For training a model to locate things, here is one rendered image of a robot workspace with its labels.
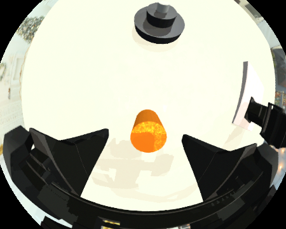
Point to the orange cylinder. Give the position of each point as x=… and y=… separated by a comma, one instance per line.
x=148, y=134

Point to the black round pedestal with silver shaft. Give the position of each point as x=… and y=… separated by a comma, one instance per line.
x=159, y=23

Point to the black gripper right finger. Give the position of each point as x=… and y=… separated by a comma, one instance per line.
x=212, y=165

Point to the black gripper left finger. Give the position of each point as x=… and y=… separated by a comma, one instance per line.
x=74, y=157

